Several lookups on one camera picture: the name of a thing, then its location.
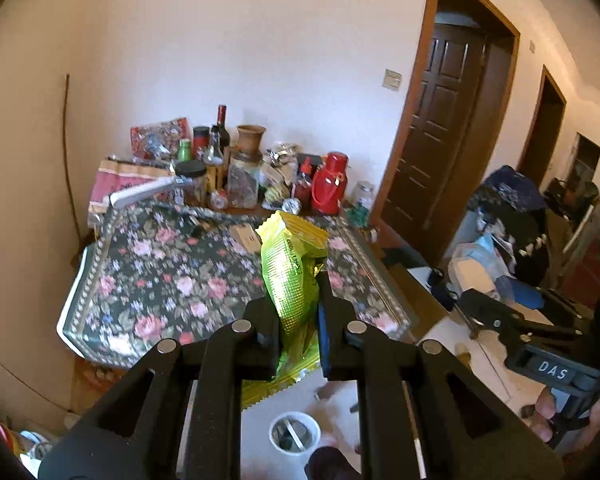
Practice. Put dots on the red sauce bottle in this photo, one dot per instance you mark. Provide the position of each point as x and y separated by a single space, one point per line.
304 185

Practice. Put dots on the silver foil packet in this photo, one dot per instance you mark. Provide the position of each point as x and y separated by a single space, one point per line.
282 155

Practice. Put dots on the pink striped cardboard box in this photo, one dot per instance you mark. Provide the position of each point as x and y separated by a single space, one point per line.
115 180

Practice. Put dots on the tan cardboard piece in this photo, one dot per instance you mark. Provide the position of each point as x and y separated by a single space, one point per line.
243 238

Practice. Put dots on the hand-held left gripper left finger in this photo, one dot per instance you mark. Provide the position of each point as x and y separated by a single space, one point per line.
265 345

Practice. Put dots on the black shoe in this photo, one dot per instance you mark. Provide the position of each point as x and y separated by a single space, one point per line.
439 277
442 297

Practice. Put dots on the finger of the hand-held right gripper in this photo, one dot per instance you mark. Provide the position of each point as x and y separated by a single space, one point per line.
485 305
565 306

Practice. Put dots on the dark floral tablecloth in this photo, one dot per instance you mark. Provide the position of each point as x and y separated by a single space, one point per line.
170 285

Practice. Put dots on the gold lid glass jar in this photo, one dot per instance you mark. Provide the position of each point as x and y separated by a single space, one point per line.
242 185

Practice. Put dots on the white lid glass jar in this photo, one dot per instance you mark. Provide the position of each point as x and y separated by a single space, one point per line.
364 195

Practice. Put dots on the dark jar with red label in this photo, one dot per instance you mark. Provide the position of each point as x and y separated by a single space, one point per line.
201 142

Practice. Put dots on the green bundle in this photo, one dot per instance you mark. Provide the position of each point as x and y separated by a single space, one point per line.
358 214

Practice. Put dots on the dark wine bottle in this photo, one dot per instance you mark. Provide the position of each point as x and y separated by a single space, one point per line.
222 132

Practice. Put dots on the black lid glass jar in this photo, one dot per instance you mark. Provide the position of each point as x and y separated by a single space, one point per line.
192 185

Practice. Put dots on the white bowl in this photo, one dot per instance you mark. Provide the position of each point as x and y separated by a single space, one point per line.
295 419

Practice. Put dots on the beige light switch plate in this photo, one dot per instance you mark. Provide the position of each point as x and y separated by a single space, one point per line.
392 80

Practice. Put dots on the green snack bag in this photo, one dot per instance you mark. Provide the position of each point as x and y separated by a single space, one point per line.
290 270

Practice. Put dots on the red printed packet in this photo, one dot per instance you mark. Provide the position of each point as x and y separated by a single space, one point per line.
160 136

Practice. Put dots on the thin wooden stick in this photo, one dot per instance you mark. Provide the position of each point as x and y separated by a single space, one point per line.
65 125

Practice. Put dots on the small silver ball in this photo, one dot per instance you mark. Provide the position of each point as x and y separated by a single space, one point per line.
292 206

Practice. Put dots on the green bottle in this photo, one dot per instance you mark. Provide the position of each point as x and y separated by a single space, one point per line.
184 149

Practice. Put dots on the wooden door frame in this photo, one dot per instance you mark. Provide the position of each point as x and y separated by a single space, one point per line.
535 115
590 141
404 110

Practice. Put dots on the red thermos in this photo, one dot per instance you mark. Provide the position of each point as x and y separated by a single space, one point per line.
330 185

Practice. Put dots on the dark rounded object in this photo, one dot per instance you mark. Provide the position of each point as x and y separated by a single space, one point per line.
332 465

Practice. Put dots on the black coat with white marks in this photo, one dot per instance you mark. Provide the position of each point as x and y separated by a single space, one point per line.
527 250

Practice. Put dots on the brown ceramic vase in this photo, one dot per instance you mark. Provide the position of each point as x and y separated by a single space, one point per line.
251 140

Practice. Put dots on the dark blue clothes pile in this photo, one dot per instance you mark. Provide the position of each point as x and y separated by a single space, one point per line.
510 187

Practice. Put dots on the person's right hand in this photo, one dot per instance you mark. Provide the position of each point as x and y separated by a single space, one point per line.
542 410

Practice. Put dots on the clear bottle with yellow label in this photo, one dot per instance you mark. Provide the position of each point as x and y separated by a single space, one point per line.
213 160

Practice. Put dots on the yellow-green spiky ball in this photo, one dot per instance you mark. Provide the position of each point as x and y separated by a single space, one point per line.
276 197

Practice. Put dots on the brown panel door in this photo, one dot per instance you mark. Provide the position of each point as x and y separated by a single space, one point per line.
440 125

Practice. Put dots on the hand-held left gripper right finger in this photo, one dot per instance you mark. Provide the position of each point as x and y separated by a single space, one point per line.
330 340

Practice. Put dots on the dark bag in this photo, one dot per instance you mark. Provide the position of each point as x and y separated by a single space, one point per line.
562 192

